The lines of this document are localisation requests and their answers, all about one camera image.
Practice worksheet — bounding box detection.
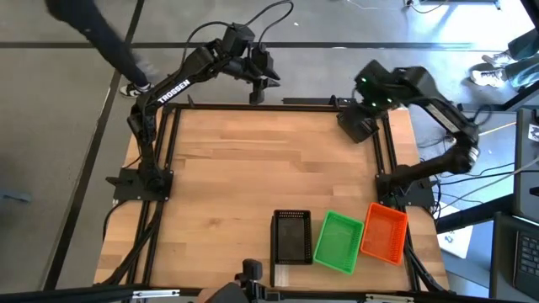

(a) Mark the black floor cable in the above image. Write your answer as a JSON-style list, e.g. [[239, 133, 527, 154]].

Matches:
[[403, 0, 450, 14]]

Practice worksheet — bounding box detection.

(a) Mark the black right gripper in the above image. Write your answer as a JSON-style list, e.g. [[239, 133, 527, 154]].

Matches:
[[354, 60, 401, 114]]

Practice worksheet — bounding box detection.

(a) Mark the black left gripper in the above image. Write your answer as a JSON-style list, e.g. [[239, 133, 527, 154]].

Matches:
[[218, 41, 281, 106]]

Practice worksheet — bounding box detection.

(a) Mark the black plastic basket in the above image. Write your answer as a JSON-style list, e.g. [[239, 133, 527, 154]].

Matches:
[[271, 209, 314, 266], [336, 104, 381, 145]]

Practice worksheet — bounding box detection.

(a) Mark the silver metal bracket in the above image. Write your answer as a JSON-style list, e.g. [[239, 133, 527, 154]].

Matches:
[[365, 293, 416, 303], [131, 289, 181, 300]]

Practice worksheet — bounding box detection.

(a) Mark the black diagonal floor bar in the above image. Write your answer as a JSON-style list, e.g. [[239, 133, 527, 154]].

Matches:
[[435, 194, 515, 235]]

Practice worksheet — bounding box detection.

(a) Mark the black aluminium table frame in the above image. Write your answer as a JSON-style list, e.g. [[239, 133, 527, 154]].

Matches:
[[94, 103, 450, 295]]

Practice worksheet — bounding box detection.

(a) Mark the black rail-mounted bar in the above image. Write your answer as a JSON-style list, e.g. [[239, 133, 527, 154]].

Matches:
[[281, 96, 359, 109]]

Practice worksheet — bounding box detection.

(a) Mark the green plastic basket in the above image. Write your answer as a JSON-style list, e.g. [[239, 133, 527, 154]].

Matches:
[[312, 210, 366, 276]]

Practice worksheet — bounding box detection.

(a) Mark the white printed sheet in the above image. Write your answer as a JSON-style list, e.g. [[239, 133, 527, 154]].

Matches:
[[435, 201, 475, 260]]

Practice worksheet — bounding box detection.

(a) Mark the black laptop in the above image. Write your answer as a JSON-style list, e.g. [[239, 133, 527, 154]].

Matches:
[[490, 212, 539, 302]]

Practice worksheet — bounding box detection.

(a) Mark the orange plastic basket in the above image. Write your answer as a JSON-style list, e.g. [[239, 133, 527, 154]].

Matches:
[[360, 202, 409, 267]]

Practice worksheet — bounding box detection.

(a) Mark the black desk frame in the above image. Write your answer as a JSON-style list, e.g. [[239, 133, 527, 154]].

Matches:
[[456, 79, 539, 114]]

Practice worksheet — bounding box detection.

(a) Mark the black horizontal beam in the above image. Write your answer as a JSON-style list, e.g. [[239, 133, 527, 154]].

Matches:
[[0, 284, 140, 303]]

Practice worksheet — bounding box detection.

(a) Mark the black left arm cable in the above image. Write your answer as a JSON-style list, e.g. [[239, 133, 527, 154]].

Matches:
[[180, 0, 295, 68]]

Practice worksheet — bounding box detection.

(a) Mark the person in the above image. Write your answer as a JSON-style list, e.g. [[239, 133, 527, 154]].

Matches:
[[469, 27, 539, 89], [44, 0, 152, 99]]

